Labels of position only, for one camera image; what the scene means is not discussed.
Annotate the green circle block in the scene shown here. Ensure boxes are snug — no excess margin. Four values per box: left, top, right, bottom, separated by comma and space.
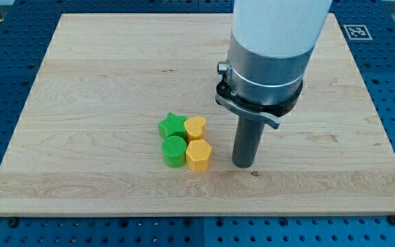
162, 136, 187, 168

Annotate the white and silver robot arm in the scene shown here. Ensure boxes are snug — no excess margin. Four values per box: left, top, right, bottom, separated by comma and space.
227, 0, 331, 105

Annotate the yellow hexagon block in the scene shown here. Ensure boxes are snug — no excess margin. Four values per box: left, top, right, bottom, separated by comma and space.
186, 139, 213, 172

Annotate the white fiducial marker tag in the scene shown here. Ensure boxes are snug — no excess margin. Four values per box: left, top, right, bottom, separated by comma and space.
344, 24, 372, 40

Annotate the yellow heart block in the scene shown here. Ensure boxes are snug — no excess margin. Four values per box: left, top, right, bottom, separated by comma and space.
184, 116, 206, 142

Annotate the green star block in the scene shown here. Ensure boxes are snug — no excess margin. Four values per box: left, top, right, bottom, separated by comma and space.
158, 113, 187, 139

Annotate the black tool clamp with lever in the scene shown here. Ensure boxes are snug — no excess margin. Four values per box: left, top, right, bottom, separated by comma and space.
215, 80, 303, 129

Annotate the light wooden board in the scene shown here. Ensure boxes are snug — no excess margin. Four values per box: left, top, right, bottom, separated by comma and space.
0, 14, 395, 217

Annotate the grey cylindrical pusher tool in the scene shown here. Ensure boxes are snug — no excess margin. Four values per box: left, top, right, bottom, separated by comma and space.
232, 117, 264, 168

